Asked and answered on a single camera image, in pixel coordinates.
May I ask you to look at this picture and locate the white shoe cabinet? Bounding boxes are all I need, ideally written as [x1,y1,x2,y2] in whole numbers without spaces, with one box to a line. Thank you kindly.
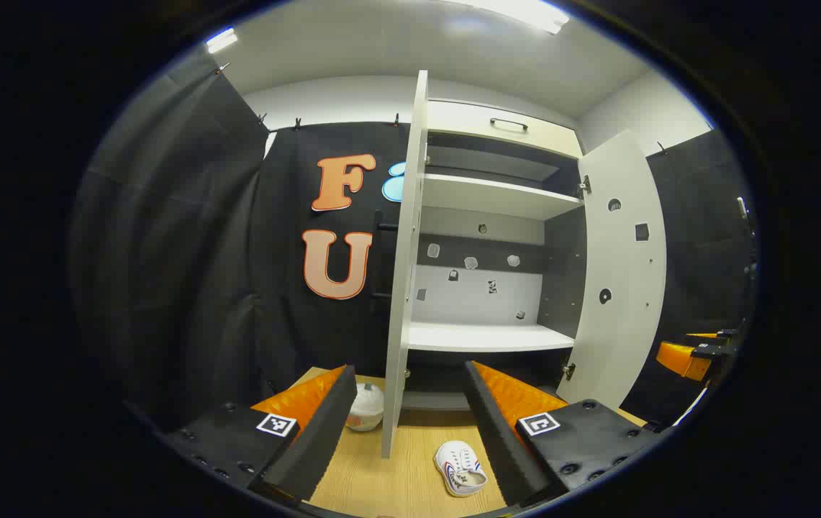
[410,99,587,412]

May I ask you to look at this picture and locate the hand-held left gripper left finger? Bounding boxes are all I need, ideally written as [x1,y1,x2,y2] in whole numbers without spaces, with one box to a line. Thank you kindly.
[165,365,358,502]

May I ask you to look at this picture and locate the black backdrop cloth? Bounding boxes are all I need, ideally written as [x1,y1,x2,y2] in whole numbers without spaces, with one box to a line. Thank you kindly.
[626,129,758,425]
[72,54,411,432]

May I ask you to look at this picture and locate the white cabinet door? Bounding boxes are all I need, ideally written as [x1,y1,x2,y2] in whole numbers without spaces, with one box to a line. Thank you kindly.
[381,70,430,459]
[556,129,668,411]

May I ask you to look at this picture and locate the black door handle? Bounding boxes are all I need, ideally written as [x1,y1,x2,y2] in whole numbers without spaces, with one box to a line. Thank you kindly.
[371,210,400,300]

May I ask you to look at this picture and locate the long ceiling light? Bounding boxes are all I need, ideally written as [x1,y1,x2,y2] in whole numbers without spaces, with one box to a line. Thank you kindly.
[453,0,571,35]

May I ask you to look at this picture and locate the white round bowl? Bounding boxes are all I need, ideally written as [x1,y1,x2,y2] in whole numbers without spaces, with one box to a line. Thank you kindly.
[346,382,385,432]

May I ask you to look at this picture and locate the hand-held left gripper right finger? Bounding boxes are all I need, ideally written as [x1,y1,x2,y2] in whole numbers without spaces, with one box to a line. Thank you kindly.
[463,360,659,508]

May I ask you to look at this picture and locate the short ceiling light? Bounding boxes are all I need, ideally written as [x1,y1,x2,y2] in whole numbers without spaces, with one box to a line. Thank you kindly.
[205,27,238,53]

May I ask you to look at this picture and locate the white shoe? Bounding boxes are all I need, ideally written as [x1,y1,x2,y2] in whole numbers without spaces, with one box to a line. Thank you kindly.
[434,440,489,497]

